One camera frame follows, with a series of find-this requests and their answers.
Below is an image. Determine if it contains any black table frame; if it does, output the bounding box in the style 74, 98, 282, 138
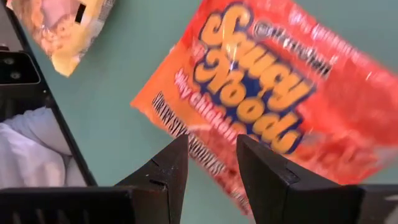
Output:
0, 0, 98, 187

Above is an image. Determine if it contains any orange saucy noodles pack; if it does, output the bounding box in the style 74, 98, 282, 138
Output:
130, 0, 398, 218

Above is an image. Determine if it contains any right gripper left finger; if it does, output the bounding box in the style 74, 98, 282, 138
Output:
115, 134, 189, 224

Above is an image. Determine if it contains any white cloth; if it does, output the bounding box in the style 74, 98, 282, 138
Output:
0, 106, 88, 189

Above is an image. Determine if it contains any yellow creamy chicken ramen pack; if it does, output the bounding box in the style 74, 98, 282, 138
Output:
6, 0, 116, 78

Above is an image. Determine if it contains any black mounting bracket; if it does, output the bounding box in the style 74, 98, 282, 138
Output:
0, 46, 42, 86

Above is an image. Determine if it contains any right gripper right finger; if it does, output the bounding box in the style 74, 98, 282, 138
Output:
236, 135, 364, 224

